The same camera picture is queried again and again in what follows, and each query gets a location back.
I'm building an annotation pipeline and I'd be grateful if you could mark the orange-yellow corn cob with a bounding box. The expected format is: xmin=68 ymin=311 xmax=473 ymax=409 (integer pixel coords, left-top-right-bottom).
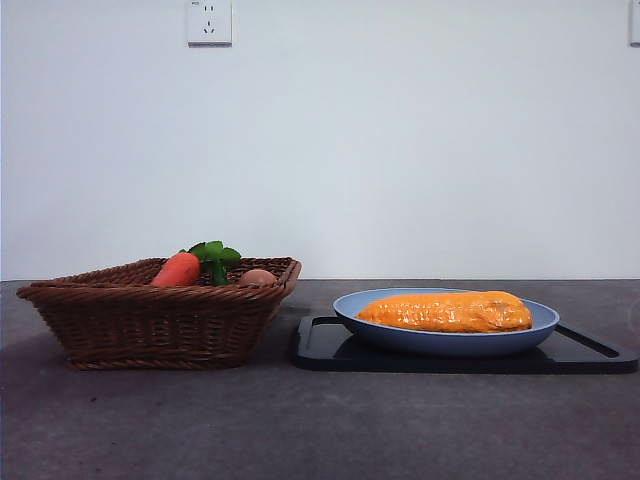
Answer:
xmin=355 ymin=290 xmax=534 ymax=334

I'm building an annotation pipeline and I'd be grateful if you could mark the blue round plate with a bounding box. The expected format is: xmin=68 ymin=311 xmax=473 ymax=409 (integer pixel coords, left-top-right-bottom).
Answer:
xmin=332 ymin=287 xmax=560 ymax=358

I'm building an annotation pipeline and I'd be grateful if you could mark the brown wicker basket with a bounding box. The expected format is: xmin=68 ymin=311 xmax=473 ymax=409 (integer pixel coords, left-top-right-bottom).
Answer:
xmin=17 ymin=256 xmax=303 ymax=371

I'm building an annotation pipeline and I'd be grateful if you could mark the brown egg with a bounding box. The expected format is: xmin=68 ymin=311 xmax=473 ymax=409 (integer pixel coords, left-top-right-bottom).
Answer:
xmin=238 ymin=268 xmax=278 ymax=287

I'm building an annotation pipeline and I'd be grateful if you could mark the orange carrot with green leaves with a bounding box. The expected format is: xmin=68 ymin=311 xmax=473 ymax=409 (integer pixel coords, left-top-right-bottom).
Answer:
xmin=149 ymin=240 xmax=243 ymax=287

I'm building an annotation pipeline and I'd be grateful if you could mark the black rectangular tray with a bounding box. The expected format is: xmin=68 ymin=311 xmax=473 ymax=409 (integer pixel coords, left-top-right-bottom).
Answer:
xmin=292 ymin=314 xmax=640 ymax=375

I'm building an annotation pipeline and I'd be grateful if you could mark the white wall socket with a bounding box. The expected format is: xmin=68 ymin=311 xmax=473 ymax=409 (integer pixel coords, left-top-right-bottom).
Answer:
xmin=187 ymin=0 xmax=233 ymax=48

